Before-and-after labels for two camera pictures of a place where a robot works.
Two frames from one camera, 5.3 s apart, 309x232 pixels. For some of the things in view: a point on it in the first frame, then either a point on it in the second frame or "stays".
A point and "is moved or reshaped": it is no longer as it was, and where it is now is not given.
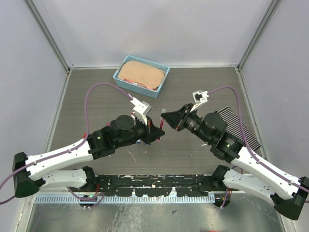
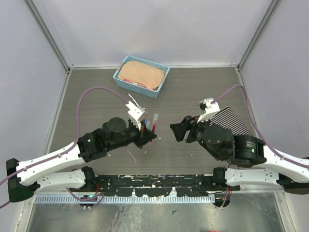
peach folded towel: x=136 y=72 stays
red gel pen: x=161 y=127 is moved or reshaped
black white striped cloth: x=234 y=127 stays
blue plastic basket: x=143 y=76 stays
